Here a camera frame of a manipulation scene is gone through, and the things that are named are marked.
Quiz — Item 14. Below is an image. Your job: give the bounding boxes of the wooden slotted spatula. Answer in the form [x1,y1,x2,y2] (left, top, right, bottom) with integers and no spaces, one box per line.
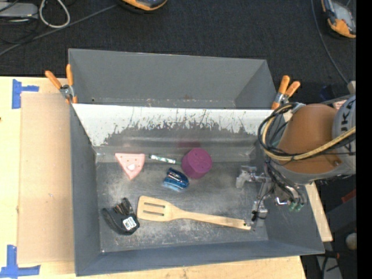
[136,195,252,231]

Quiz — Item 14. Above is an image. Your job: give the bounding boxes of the black object with white label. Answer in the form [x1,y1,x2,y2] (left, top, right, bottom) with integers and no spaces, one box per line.
[101,196,141,236]

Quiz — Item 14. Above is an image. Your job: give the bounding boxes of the brown cardboard board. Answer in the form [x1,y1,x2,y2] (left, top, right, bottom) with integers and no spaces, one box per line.
[16,92,75,266]

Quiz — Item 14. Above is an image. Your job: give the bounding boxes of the grey metal bin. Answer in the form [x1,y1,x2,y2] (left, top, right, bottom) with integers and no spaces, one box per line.
[67,48,326,277]

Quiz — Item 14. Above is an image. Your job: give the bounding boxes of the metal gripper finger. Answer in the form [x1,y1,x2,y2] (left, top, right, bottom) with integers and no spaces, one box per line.
[249,199,269,231]
[235,166,266,189]

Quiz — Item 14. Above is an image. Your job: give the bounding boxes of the purple cup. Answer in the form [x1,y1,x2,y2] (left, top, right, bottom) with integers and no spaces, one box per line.
[181,147,213,180]

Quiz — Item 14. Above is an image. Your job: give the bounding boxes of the blue stapler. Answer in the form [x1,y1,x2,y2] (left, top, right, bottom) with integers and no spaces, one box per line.
[162,167,191,192]

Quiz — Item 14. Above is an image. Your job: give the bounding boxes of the pink triangular toy wedge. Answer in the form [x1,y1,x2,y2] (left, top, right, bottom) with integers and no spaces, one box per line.
[114,152,146,181]

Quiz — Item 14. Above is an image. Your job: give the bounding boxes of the green and white stick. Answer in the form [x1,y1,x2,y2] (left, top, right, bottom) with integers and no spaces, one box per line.
[148,153,177,165]

